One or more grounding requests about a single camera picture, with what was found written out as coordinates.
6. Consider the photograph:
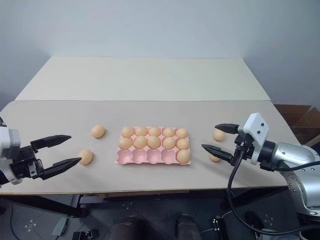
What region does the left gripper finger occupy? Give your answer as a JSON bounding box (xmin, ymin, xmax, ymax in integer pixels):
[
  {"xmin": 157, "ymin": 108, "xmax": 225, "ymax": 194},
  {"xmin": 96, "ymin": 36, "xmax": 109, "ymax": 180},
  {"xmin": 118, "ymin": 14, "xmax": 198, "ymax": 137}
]
[
  {"xmin": 40, "ymin": 157, "xmax": 83, "ymax": 181},
  {"xmin": 29, "ymin": 134, "xmax": 72, "ymax": 154}
]

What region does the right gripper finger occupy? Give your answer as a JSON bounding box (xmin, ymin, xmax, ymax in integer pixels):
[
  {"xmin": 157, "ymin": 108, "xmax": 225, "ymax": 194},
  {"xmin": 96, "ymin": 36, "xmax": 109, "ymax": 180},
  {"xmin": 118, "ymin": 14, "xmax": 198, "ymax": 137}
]
[
  {"xmin": 215, "ymin": 122, "xmax": 241, "ymax": 135},
  {"xmin": 201, "ymin": 143, "xmax": 236, "ymax": 165}
]

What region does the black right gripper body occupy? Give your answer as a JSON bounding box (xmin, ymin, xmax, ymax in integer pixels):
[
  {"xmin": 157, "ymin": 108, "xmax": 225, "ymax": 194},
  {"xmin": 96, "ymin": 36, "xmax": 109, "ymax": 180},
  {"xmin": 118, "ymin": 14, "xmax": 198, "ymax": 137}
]
[{"xmin": 231, "ymin": 133, "xmax": 255, "ymax": 166}]

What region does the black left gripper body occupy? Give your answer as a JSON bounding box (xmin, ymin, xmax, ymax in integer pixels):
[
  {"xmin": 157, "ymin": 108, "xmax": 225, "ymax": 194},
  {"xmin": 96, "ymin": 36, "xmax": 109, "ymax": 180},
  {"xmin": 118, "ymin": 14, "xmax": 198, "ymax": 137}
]
[{"xmin": 9, "ymin": 144, "xmax": 45, "ymax": 180}]

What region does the pink egg tray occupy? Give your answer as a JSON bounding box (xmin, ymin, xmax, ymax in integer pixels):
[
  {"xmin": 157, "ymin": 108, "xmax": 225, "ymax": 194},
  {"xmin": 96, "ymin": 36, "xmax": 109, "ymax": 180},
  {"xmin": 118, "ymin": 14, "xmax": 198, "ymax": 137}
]
[{"xmin": 114, "ymin": 125, "xmax": 193, "ymax": 166}]

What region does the brown cardboard box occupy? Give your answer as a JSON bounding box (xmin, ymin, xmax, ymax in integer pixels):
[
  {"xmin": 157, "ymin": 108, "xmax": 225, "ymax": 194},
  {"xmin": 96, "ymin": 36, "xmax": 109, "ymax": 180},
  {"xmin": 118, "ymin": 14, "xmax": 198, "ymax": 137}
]
[{"xmin": 274, "ymin": 103, "xmax": 320, "ymax": 147}]

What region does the small black floor device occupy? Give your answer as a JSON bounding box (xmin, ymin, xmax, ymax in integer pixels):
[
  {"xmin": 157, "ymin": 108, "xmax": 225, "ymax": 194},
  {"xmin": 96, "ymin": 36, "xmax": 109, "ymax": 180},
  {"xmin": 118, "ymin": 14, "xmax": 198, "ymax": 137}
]
[{"xmin": 211, "ymin": 215, "xmax": 228, "ymax": 240}]

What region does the dark rounded shape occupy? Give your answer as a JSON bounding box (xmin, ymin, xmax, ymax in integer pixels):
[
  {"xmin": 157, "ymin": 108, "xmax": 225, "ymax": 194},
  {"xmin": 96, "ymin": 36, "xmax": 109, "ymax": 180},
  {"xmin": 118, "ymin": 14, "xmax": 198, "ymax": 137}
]
[
  {"xmin": 116, "ymin": 215, "xmax": 146, "ymax": 240},
  {"xmin": 175, "ymin": 213, "xmax": 198, "ymax": 240}
]

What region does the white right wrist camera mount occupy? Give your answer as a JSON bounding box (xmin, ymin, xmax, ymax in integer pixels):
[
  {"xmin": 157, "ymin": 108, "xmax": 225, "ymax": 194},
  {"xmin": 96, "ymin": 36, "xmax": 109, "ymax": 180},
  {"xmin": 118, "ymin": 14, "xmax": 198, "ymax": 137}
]
[{"xmin": 237, "ymin": 112, "xmax": 271, "ymax": 165}]

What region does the black table frame beam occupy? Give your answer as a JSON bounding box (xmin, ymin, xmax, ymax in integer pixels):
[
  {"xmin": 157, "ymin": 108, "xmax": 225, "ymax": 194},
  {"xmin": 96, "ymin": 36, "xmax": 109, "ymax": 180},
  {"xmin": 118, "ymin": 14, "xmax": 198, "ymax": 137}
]
[{"xmin": 0, "ymin": 192, "xmax": 90, "ymax": 219}]

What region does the grey floor bracket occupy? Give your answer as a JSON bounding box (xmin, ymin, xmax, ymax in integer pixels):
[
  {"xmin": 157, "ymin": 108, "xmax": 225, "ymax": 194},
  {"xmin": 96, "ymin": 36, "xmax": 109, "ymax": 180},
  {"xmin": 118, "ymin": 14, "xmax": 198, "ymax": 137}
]
[{"xmin": 53, "ymin": 216, "xmax": 69, "ymax": 236}]

